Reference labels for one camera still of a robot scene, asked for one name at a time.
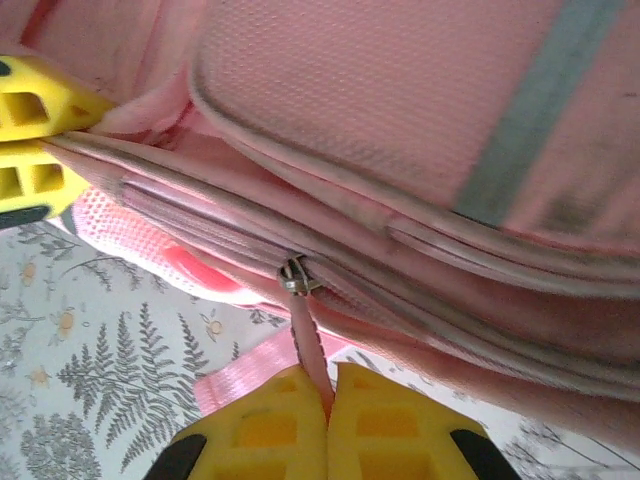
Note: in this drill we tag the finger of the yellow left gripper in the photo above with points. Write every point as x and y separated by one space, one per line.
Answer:
30 192
55 105

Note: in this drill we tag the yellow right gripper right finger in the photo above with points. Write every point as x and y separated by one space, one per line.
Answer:
390 440

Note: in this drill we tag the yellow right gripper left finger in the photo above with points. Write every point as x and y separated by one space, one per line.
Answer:
270 440

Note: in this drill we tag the pink student backpack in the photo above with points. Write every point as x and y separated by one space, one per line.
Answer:
350 100

